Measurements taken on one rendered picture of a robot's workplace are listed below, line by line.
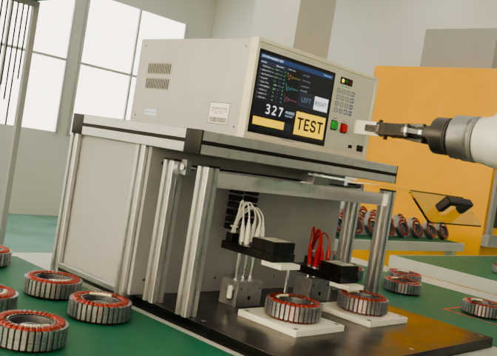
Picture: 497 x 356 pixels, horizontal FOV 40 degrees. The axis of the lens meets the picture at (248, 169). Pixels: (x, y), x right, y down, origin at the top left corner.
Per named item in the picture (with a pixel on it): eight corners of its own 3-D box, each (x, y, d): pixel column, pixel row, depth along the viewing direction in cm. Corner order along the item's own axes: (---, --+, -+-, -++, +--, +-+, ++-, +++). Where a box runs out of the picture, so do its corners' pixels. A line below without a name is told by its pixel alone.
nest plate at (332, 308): (407, 323, 151) (407, 317, 151) (370, 328, 140) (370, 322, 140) (352, 305, 161) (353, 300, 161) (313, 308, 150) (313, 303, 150)
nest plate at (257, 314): (343, 331, 133) (345, 325, 133) (295, 337, 123) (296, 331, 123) (286, 310, 144) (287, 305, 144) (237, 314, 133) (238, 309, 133)
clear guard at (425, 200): (481, 226, 153) (486, 200, 153) (429, 223, 136) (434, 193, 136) (362, 203, 176) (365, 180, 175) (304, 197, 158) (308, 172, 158)
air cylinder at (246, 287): (259, 306, 144) (263, 280, 144) (234, 308, 139) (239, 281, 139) (242, 300, 148) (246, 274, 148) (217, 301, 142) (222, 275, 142)
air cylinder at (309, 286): (328, 300, 162) (331, 277, 162) (308, 302, 156) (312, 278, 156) (311, 295, 165) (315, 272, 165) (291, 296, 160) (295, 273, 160)
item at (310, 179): (328, 192, 161) (330, 175, 161) (312, 190, 157) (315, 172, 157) (313, 189, 164) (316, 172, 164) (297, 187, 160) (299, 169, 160)
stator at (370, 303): (396, 315, 151) (399, 299, 151) (367, 318, 143) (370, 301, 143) (355, 302, 159) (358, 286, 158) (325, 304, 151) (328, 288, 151)
